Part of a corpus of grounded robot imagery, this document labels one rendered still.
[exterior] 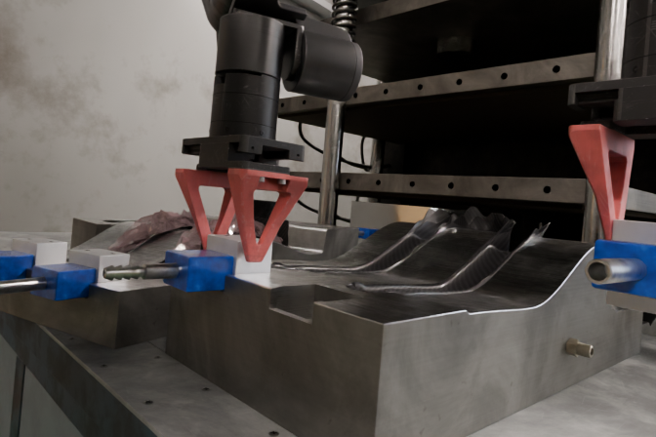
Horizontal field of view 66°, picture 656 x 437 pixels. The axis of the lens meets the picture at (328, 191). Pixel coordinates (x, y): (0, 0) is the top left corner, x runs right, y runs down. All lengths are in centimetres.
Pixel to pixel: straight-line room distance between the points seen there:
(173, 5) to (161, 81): 54
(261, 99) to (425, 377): 25
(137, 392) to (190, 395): 4
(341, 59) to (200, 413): 31
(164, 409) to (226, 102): 24
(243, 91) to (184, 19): 348
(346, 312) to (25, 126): 300
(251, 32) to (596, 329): 45
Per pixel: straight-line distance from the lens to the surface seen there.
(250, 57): 43
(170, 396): 42
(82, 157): 337
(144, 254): 70
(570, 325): 53
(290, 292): 38
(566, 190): 111
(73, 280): 54
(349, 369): 32
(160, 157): 366
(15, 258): 64
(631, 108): 34
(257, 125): 42
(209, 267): 41
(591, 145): 35
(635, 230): 36
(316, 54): 45
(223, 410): 40
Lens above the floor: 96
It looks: 1 degrees up
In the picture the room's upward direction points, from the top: 5 degrees clockwise
